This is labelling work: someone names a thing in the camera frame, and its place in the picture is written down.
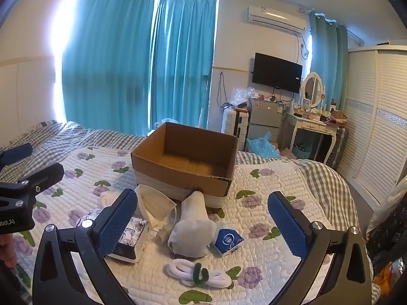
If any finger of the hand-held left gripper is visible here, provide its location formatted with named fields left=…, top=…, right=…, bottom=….
left=0, top=162, right=65, bottom=205
left=0, top=144, right=34, bottom=167

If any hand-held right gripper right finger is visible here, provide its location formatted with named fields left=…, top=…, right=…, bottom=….
left=267, top=191, right=374, bottom=305

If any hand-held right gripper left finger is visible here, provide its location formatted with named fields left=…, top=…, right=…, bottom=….
left=32, top=188, right=140, bottom=305

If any floral tissue pack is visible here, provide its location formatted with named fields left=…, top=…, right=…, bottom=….
left=105, top=217, right=149, bottom=264

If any small white sock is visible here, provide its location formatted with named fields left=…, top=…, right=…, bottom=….
left=99, top=191, right=123, bottom=210

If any white face mask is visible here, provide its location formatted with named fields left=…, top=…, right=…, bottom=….
left=134, top=184, right=178, bottom=229

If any blue tissue pack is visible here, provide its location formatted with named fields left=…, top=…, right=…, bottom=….
left=214, top=227, right=245, bottom=256

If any brown cardboard box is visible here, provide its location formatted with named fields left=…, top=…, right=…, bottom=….
left=131, top=122, right=239, bottom=208

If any large white sock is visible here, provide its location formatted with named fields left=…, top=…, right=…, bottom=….
left=167, top=190, right=217, bottom=258

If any white looped rope green tie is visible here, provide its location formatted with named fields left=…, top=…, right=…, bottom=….
left=164, top=258, right=233, bottom=289

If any person's left hand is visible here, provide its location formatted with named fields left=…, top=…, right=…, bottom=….
left=0, top=233, right=17, bottom=268

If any white floral quilt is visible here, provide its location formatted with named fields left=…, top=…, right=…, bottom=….
left=0, top=146, right=360, bottom=305

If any teal basket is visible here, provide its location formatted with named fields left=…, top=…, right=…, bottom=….
left=294, top=143, right=314, bottom=159

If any blue plastic bag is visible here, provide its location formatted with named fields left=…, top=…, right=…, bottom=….
left=247, top=132, right=282, bottom=159

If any dark suitcase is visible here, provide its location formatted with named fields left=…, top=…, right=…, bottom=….
left=326, top=126, right=350, bottom=170

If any white vanity table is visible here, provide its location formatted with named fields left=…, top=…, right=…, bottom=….
left=284, top=110, right=341, bottom=167

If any dark patterned cloth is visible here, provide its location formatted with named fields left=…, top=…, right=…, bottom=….
left=366, top=194, right=407, bottom=305

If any white suitcase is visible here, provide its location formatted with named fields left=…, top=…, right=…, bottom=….
left=222, top=107, right=249, bottom=148

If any grey mini fridge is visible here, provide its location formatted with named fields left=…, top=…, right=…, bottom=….
left=246, top=97, right=285, bottom=153

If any wide teal curtain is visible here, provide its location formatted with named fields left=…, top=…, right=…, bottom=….
left=61, top=0, right=156, bottom=135

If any clear plastic bag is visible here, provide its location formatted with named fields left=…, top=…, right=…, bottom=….
left=227, top=86, right=255, bottom=107

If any white oval vanity mirror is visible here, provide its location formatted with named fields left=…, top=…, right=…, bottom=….
left=301, top=71, right=326, bottom=109

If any white slatted wardrobe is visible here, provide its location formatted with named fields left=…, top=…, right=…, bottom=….
left=339, top=43, right=407, bottom=205

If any teal curtain beside wardrobe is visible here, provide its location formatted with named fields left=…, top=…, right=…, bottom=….
left=309, top=11, right=348, bottom=110

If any narrow teal curtain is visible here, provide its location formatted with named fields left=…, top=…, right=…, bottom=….
left=149, top=0, right=220, bottom=134

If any white air conditioner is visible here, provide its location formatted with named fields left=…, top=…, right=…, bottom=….
left=247, top=4, right=308, bottom=35

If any white mop handle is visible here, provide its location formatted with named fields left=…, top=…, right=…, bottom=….
left=199, top=76, right=210, bottom=128

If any hanging dark cable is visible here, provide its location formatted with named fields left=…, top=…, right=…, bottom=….
left=216, top=71, right=225, bottom=107

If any black wall television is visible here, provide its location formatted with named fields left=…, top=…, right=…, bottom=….
left=252, top=52, right=303, bottom=93

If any air conditioner power cable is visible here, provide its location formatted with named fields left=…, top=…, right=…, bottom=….
left=296, top=33, right=310, bottom=61

